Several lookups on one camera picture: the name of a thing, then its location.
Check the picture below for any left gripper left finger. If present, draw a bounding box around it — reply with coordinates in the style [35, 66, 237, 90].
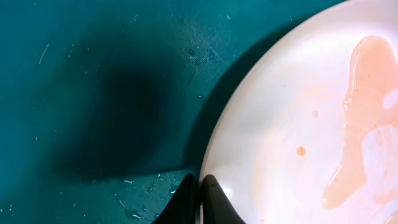
[152, 174, 198, 224]

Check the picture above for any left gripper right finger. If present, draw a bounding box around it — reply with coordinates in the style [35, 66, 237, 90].
[201, 174, 245, 224]

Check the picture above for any teal plastic tray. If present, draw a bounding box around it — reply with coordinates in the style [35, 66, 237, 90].
[1, 0, 336, 223]

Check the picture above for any white plate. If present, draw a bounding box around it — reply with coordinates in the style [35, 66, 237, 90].
[201, 0, 397, 223]

